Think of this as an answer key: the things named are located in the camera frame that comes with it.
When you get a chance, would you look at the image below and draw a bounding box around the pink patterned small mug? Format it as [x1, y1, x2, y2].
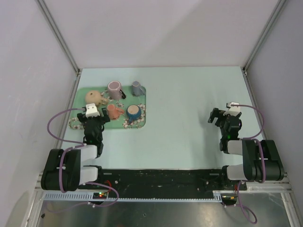
[107, 104, 125, 120]

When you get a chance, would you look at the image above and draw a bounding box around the tan round ceramic mug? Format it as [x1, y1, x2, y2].
[85, 90, 109, 107]

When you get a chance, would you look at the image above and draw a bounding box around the lilac mug black handle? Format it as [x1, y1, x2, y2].
[107, 81, 126, 100]

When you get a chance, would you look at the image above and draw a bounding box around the dark blue glazed mug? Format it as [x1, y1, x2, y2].
[126, 105, 142, 124]

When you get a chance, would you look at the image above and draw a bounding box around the grey tapered mug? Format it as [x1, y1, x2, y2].
[132, 81, 146, 96]

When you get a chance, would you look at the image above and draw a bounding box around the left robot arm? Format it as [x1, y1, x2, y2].
[41, 107, 110, 192]

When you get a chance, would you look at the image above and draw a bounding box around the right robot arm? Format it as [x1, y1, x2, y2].
[208, 107, 285, 190]

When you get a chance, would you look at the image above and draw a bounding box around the green floral serving tray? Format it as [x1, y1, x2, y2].
[68, 85, 147, 130]

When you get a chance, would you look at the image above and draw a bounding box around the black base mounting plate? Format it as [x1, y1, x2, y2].
[79, 169, 238, 200]

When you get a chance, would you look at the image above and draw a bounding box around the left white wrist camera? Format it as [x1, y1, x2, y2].
[85, 103, 100, 118]

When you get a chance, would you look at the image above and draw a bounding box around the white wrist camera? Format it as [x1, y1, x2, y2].
[224, 102, 241, 116]
[85, 103, 100, 118]

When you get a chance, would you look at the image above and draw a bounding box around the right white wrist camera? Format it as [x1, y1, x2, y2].
[224, 102, 241, 116]

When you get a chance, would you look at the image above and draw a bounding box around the grey slotted cable duct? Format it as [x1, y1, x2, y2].
[43, 192, 222, 202]

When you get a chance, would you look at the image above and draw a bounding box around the aluminium frame rail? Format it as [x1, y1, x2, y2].
[35, 0, 80, 75]

